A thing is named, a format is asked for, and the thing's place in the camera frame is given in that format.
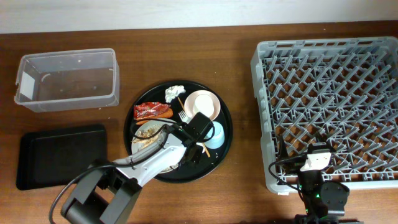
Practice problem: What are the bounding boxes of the orange carrot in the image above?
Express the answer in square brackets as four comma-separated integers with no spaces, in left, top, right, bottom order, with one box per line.
[136,108,174,125]

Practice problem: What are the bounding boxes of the white tissue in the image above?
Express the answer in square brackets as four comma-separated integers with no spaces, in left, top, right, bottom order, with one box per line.
[165,85,186,103]

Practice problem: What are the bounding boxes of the peanut shells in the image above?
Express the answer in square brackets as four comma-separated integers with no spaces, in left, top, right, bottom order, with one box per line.
[132,125,161,147]

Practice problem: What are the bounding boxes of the grey plate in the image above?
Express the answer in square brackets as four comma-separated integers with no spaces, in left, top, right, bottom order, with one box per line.
[131,118,179,174]

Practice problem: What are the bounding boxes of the red snack wrapper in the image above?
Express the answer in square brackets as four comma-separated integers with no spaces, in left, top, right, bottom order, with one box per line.
[134,102,170,120]

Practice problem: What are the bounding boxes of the pile of white rice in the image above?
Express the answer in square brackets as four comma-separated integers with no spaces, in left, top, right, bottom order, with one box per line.
[137,124,163,140]

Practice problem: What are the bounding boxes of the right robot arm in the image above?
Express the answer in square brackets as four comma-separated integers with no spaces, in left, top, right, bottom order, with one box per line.
[275,133,349,224]

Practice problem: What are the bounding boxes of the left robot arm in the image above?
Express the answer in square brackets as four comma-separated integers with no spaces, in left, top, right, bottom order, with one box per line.
[61,113,215,223]

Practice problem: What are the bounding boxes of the grey dishwasher rack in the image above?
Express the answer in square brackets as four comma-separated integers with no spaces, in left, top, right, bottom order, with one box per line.
[251,37,397,195]

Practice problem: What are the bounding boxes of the white plastic fork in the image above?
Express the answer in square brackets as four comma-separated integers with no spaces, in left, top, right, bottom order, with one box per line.
[178,111,205,153]

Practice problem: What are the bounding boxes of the wooden chopstick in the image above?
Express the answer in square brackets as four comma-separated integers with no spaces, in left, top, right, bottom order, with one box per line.
[177,97,211,157]

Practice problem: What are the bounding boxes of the light blue cup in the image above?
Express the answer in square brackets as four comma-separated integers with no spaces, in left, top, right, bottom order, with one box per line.
[204,121,224,149]

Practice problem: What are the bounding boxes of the round black serving tray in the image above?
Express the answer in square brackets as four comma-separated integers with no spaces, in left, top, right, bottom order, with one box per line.
[124,80,233,184]

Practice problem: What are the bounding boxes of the white cup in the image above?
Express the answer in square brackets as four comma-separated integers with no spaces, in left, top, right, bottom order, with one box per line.
[193,94,215,117]

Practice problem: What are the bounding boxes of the black rectangular tray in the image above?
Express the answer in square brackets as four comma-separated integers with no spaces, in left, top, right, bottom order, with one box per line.
[16,124,107,190]

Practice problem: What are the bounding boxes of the clear plastic bin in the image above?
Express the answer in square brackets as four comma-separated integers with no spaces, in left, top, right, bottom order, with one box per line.
[14,48,120,113]

